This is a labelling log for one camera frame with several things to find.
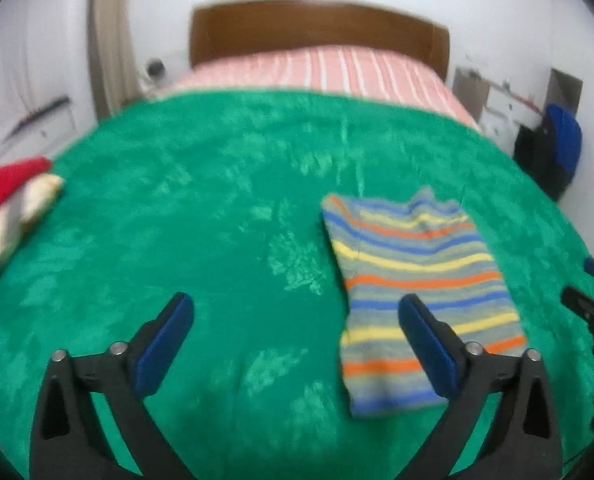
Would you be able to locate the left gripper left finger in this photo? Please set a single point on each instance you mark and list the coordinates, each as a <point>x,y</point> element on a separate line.
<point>68,441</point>

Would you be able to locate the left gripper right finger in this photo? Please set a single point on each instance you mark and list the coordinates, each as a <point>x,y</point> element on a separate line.
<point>523,440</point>

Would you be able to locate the striped knit sweater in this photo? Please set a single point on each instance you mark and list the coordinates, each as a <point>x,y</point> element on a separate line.
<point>426,247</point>

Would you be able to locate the black garment on chair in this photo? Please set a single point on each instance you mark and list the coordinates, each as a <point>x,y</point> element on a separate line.
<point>535,154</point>

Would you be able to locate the white desk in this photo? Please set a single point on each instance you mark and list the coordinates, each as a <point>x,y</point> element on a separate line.
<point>498,113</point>

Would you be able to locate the striped pillow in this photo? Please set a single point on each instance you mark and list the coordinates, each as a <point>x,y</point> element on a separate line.
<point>21,212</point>

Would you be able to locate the red folded garment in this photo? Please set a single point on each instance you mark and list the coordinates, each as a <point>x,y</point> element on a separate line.
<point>14,175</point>

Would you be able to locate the pink striped bed sheet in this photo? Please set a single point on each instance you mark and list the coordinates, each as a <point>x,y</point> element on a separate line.
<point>359,72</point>

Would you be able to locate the green bed cover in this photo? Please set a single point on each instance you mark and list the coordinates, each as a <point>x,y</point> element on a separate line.
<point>219,195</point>

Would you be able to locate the black item on sill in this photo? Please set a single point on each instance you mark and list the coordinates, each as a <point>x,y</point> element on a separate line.
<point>38,114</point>

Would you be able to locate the beige curtain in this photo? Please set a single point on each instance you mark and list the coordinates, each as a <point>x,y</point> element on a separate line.
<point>113,72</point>

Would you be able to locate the small white fan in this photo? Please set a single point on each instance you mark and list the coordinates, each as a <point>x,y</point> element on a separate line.
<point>155,70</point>

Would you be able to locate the brown wooden headboard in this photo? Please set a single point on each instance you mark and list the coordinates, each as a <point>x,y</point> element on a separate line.
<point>246,27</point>

